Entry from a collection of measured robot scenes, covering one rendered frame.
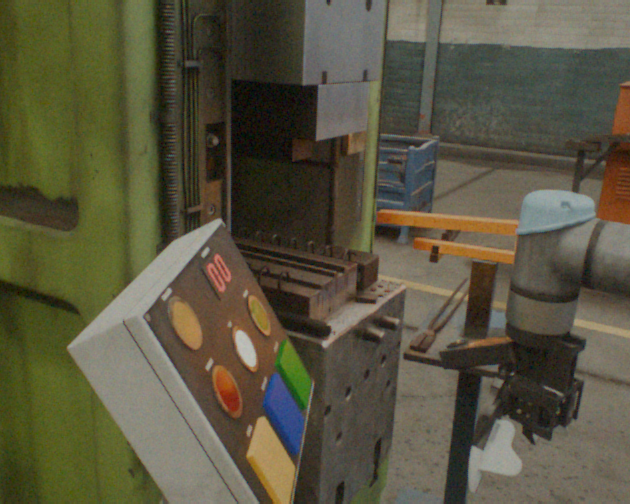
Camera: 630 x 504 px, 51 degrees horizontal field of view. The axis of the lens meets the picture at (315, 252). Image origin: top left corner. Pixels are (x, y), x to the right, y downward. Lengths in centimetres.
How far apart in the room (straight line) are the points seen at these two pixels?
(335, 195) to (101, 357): 102
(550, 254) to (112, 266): 65
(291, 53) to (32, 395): 83
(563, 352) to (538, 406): 7
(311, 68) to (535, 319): 58
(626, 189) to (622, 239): 395
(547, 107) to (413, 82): 179
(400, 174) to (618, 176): 147
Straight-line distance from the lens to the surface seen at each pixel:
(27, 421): 151
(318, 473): 136
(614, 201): 471
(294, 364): 91
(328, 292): 131
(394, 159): 498
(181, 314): 68
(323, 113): 118
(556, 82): 881
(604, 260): 73
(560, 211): 73
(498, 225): 130
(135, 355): 63
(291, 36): 113
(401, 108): 940
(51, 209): 123
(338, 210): 160
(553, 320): 77
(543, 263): 75
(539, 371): 82
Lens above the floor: 144
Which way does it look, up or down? 18 degrees down
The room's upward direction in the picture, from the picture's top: 3 degrees clockwise
